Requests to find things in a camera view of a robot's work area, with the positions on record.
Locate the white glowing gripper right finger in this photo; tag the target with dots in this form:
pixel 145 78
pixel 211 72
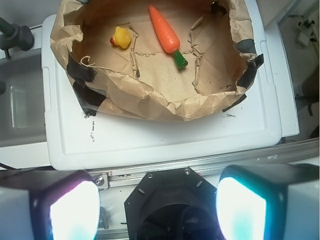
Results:
pixel 269 202

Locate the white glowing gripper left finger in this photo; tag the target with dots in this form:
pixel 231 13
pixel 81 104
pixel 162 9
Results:
pixel 48 205

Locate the yellow rubber duck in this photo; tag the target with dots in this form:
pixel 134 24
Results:
pixel 121 37

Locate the clear plastic bin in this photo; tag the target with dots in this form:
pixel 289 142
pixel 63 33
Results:
pixel 22 106

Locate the brown paper bag tray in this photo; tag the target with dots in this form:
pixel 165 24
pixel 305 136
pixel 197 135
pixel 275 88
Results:
pixel 143 81

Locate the grey clamp knob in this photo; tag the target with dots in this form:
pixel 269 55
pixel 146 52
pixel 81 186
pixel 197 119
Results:
pixel 15 36

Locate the orange toy carrot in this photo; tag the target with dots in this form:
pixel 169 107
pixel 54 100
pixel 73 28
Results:
pixel 167 37

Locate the metal corner bracket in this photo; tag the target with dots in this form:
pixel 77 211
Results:
pixel 101 180

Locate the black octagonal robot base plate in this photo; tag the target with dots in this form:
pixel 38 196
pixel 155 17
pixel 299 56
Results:
pixel 175 204

